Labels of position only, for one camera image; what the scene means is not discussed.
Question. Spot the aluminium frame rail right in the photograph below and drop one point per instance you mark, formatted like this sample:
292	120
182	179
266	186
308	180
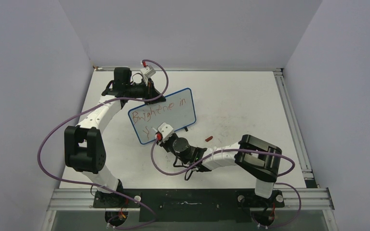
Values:
294	126

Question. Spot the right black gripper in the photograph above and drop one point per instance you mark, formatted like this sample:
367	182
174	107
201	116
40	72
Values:
165	144

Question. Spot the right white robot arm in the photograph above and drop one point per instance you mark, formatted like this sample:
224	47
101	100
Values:
259	158

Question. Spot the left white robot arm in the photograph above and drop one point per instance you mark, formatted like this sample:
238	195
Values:
84	148

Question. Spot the blue framed whiteboard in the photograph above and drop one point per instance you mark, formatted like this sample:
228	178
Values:
178	111

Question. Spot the aluminium frame rail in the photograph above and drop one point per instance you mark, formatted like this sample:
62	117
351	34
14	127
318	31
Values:
83	200
294	126

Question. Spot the aluminium frame rail front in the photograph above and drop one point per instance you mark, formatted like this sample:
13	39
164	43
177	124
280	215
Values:
83	200

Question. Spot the red marker cap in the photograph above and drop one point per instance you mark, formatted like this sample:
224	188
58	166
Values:
209	139

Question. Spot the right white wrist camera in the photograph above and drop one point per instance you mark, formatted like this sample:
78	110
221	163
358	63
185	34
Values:
164	132

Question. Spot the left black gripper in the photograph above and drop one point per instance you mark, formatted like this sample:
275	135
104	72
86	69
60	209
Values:
150	91

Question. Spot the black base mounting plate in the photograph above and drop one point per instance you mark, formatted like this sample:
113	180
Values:
193	205

